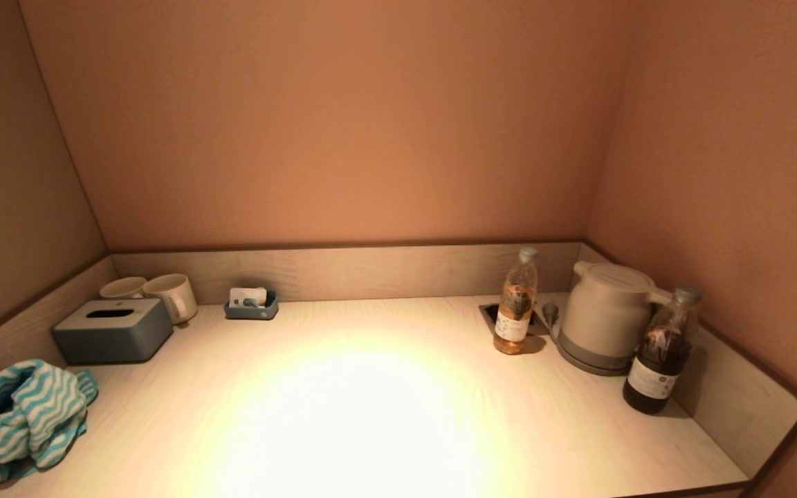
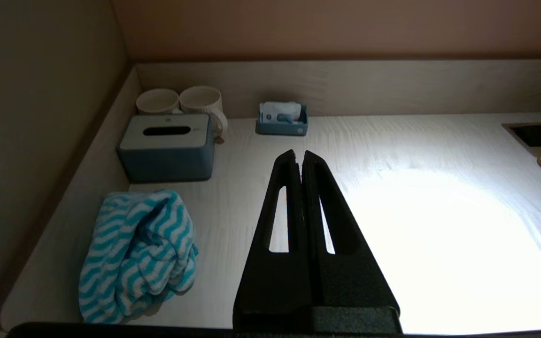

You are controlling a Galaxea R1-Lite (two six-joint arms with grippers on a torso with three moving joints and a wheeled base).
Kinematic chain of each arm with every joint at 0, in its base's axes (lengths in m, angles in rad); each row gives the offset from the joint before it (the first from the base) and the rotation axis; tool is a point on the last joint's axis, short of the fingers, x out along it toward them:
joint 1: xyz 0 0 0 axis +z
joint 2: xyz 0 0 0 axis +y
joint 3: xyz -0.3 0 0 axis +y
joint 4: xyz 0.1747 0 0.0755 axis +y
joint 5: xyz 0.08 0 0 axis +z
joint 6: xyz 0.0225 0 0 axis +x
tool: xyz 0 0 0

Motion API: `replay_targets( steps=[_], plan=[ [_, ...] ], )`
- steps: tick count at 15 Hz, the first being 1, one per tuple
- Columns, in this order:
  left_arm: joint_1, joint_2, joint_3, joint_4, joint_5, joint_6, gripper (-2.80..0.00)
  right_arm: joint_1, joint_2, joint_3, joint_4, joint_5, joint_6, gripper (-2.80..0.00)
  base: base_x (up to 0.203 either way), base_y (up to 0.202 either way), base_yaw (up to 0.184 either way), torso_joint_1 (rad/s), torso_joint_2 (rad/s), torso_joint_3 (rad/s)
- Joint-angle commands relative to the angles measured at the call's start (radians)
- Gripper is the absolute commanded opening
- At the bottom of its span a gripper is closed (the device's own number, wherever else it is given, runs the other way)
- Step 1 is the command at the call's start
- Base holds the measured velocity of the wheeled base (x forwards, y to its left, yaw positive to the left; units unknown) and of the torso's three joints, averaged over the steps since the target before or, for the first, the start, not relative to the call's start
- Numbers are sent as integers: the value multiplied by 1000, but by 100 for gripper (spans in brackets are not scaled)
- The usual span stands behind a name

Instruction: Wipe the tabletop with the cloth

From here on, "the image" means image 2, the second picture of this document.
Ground black recessed table socket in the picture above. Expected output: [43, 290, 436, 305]
[502, 123, 541, 147]

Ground white sachet packets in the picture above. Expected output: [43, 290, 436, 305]
[259, 101, 302, 125]

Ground grey tissue box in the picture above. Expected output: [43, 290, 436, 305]
[116, 113, 216, 184]

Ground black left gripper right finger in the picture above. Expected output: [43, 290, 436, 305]
[301, 150, 403, 335]

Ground teal white zigzag cloth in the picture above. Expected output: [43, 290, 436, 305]
[78, 189, 200, 325]

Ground cream ceramic mug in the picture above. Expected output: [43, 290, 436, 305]
[136, 88, 180, 116]
[178, 85, 229, 140]

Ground small blue-grey tray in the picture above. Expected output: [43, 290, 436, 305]
[255, 104, 309, 137]

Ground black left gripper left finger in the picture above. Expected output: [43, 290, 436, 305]
[232, 149, 309, 331]

